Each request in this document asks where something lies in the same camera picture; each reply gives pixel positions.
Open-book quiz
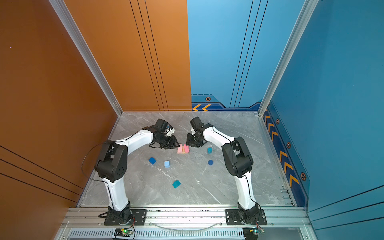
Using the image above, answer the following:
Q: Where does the right aluminium corner post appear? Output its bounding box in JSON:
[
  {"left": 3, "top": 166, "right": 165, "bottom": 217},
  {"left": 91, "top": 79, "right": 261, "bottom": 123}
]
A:
[{"left": 258, "top": 0, "right": 319, "bottom": 117}]

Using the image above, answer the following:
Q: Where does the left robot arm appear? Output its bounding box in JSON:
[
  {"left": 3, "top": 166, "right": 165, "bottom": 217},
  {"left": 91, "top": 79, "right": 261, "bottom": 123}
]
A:
[{"left": 95, "top": 119, "right": 180, "bottom": 225}]

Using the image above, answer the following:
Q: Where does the left aluminium corner post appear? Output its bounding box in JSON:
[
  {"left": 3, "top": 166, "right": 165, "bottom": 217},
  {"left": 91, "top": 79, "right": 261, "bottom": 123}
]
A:
[{"left": 49, "top": 0, "right": 123, "bottom": 117}]

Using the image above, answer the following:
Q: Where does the light pink rectangular block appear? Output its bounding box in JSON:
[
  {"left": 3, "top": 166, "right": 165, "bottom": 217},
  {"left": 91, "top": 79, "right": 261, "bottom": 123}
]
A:
[{"left": 177, "top": 145, "right": 183, "bottom": 154}]

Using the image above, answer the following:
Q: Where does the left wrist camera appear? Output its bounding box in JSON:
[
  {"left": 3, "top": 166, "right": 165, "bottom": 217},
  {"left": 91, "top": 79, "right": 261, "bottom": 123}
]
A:
[{"left": 165, "top": 125, "right": 175, "bottom": 137}]

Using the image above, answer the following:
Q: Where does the aluminium corner post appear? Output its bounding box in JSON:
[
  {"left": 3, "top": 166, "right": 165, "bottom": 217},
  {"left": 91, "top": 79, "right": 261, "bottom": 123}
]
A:
[
  {"left": 49, "top": 0, "right": 123, "bottom": 117},
  {"left": 258, "top": 0, "right": 319, "bottom": 117}
]

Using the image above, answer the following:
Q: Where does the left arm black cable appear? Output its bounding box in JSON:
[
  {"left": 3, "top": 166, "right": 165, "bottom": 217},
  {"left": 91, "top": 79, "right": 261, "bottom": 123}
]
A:
[{"left": 80, "top": 142, "right": 109, "bottom": 184}]

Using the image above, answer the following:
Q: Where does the green circuit board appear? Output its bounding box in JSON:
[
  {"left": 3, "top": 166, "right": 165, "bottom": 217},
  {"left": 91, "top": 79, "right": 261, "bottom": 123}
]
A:
[
  {"left": 113, "top": 228, "right": 135, "bottom": 239},
  {"left": 243, "top": 228, "right": 265, "bottom": 240}
]

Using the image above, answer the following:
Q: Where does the dark blue cube block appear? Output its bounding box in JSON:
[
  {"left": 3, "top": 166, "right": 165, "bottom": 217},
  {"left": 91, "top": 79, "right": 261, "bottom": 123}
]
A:
[{"left": 149, "top": 157, "right": 156, "bottom": 165}]

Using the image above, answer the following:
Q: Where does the aluminium front rail frame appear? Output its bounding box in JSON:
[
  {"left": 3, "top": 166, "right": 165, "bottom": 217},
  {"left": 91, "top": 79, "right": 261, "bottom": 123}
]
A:
[{"left": 54, "top": 206, "right": 317, "bottom": 240}]

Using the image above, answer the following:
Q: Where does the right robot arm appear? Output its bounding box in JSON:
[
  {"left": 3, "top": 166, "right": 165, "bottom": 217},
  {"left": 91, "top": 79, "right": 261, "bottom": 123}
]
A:
[{"left": 186, "top": 117, "right": 261, "bottom": 225}]

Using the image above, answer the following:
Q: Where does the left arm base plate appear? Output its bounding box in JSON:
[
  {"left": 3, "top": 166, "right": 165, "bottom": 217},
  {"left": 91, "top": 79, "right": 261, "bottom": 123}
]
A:
[{"left": 104, "top": 208, "right": 147, "bottom": 226}]

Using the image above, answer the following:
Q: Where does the teal cube block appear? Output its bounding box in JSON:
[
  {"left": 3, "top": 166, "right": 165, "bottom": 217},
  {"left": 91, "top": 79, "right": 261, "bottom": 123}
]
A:
[{"left": 172, "top": 180, "right": 181, "bottom": 189}]

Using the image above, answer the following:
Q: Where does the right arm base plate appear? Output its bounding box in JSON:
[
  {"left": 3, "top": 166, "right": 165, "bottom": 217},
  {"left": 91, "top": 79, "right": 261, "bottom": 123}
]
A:
[{"left": 225, "top": 209, "right": 268, "bottom": 226}]

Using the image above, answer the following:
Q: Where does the dark pink rectangular block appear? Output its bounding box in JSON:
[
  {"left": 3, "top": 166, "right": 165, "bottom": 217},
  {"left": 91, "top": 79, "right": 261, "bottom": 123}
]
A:
[{"left": 184, "top": 145, "right": 190, "bottom": 154}]

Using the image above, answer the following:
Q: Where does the left green circuit board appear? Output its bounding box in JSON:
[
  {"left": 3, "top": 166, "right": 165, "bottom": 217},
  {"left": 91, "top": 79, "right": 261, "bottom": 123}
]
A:
[{"left": 113, "top": 228, "right": 135, "bottom": 239}]

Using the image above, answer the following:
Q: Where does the right green circuit board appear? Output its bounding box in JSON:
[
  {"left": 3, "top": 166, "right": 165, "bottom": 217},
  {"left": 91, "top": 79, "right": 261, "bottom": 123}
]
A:
[{"left": 243, "top": 228, "right": 265, "bottom": 240}]

